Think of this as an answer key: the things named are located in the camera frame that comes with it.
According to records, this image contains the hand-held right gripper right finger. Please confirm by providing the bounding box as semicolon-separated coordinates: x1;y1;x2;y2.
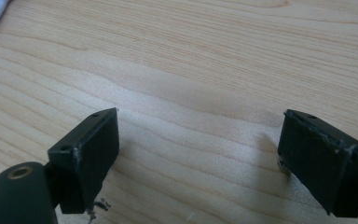
277;108;358;218

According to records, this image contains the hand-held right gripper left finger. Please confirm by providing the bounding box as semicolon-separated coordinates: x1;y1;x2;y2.
47;107;120;215

